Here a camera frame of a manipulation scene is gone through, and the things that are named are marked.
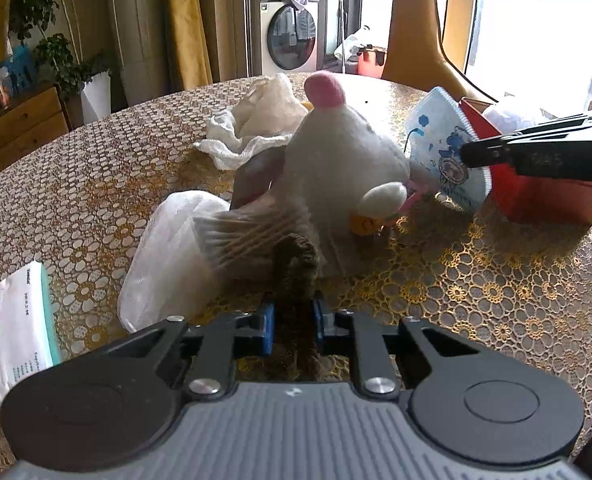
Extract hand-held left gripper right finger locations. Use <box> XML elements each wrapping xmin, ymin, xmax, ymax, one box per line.
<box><xmin>312</xmin><ymin>298</ymin><xmax>476</xmax><ymax>397</ymax></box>

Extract white planter pot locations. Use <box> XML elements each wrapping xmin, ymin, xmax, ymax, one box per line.
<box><xmin>79</xmin><ymin>71</ymin><xmax>113</xmax><ymax>126</ymax></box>

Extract yellow curtain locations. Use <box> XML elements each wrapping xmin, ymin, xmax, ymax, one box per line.
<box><xmin>167</xmin><ymin>0</ymin><xmax>213</xmax><ymax>92</ymax></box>

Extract brown leather chair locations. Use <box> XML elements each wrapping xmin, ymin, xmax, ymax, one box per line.
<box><xmin>381</xmin><ymin>0</ymin><xmax>497</xmax><ymax>102</ymax></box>

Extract white plastic bag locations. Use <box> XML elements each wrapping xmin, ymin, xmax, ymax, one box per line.
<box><xmin>117</xmin><ymin>189</ymin><xmax>233</xmax><ymax>334</ymax></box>
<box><xmin>482</xmin><ymin>97</ymin><xmax>545</xmax><ymax>134</ymax></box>

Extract gold lace tablecloth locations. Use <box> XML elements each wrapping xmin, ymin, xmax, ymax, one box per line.
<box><xmin>0</xmin><ymin>72</ymin><xmax>592</xmax><ymax>463</ymax></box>

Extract grey plush mouse toy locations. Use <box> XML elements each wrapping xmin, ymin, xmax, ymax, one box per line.
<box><xmin>231</xmin><ymin>71</ymin><xmax>429</xmax><ymax>281</ymax></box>

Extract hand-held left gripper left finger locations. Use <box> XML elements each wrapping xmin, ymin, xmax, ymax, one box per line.
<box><xmin>126</xmin><ymin>301</ymin><xmax>277</xmax><ymax>402</ymax></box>

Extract wooden drawer cabinet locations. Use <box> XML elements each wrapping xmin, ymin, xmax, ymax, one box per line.
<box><xmin>0</xmin><ymin>82</ymin><xmax>73</xmax><ymax>177</ymax></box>

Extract blue face mask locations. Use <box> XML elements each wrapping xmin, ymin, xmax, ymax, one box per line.
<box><xmin>405</xmin><ymin>86</ymin><xmax>492</xmax><ymax>212</ymax></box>

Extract bag of cotton swabs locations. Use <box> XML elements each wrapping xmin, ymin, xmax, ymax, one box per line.
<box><xmin>193</xmin><ymin>204</ymin><xmax>327</xmax><ymax>282</ymax></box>

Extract pack of tissues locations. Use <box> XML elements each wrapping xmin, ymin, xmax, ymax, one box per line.
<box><xmin>0</xmin><ymin>262</ymin><xmax>62</xmax><ymax>427</ymax></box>

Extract white gauze cloth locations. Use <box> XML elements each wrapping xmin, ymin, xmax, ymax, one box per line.
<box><xmin>194</xmin><ymin>74</ymin><xmax>307</xmax><ymax>170</ymax></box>

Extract red bucket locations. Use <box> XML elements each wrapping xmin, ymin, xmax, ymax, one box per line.
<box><xmin>358</xmin><ymin>47</ymin><xmax>387</xmax><ymax>79</ymax></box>

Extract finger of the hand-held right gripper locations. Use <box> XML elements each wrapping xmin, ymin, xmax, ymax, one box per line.
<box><xmin>460</xmin><ymin>136</ymin><xmax>592</xmax><ymax>184</ymax></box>
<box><xmin>498</xmin><ymin>111</ymin><xmax>592</xmax><ymax>140</ymax></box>

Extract blue box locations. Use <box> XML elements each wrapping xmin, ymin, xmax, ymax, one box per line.
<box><xmin>1</xmin><ymin>45</ymin><xmax>38</xmax><ymax>94</ymax></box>

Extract silver washing machine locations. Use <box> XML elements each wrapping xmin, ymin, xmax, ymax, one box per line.
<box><xmin>249</xmin><ymin>0</ymin><xmax>323</xmax><ymax>77</ymax></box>

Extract green potted plant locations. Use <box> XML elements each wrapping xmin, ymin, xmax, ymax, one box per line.
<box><xmin>7</xmin><ymin>0</ymin><xmax>113</xmax><ymax>102</ymax></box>

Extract red box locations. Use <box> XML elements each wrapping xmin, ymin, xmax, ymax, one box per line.
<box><xmin>458</xmin><ymin>96</ymin><xmax>592</xmax><ymax>227</ymax></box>

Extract brown pipe cleaner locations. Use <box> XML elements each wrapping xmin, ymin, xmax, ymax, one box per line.
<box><xmin>271</xmin><ymin>233</ymin><xmax>325</xmax><ymax>382</ymax></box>

